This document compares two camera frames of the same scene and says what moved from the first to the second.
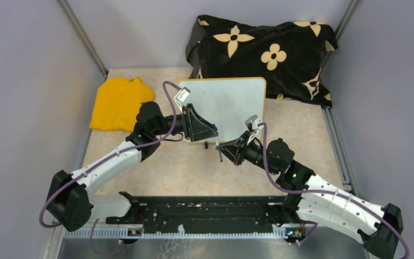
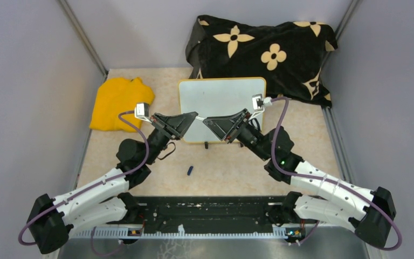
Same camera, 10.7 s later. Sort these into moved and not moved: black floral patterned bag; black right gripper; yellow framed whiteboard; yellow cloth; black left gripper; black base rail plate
Moved: black right gripper; black left gripper
Not moved: yellow cloth; yellow framed whiteboard; black floral patterned bag; black base rail plate
